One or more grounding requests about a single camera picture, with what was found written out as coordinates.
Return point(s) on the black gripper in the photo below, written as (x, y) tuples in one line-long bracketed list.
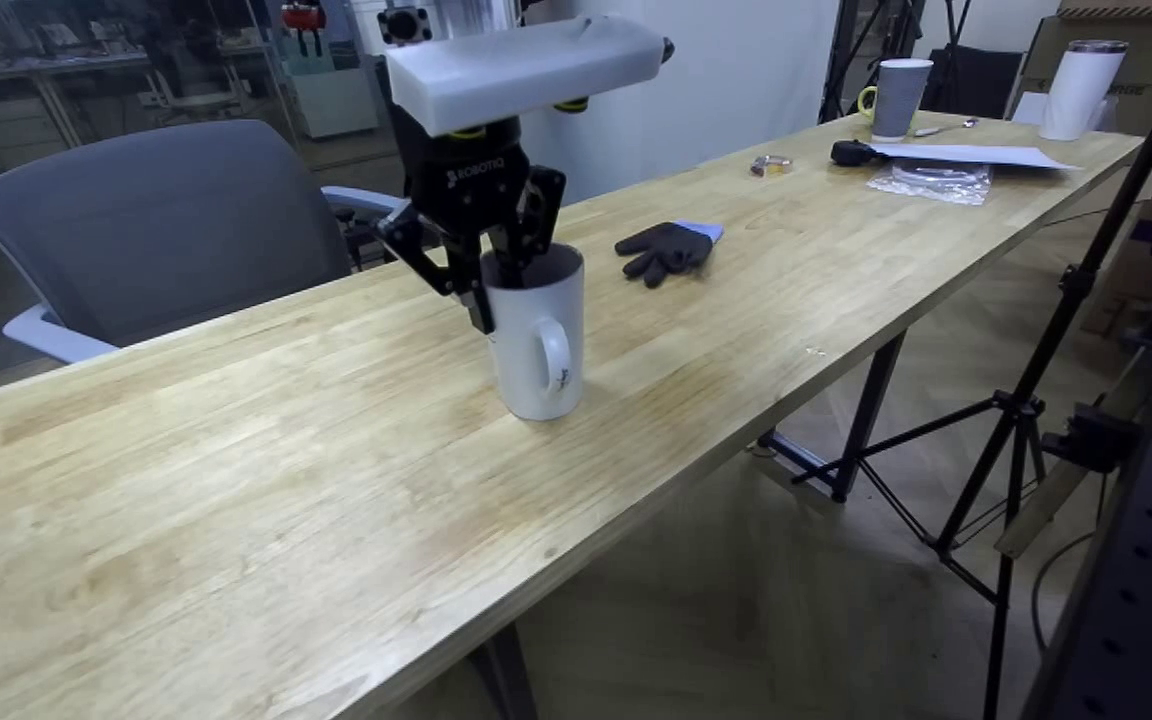
[(460, 191)]

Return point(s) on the white mug cup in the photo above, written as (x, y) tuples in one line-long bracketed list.
[(539, 342)]

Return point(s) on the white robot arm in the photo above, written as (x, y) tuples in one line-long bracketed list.
[(459, 127)]

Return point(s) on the grey cup on table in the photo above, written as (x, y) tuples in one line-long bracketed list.
[(898, 92)]

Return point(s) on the black glove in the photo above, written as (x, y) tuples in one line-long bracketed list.
[(663, 249)]

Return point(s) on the grey office chair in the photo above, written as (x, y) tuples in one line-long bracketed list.
[(163, 228)]

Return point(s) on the black table leg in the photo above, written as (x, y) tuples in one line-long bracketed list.
[(871, 407)]

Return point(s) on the clear plastic bag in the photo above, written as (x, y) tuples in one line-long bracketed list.
[(949, 184)]

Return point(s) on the white paper sheets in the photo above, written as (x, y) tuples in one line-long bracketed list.
[(974, 153)]

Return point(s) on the black tripod stand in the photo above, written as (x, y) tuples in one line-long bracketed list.
[(1011, 434)]

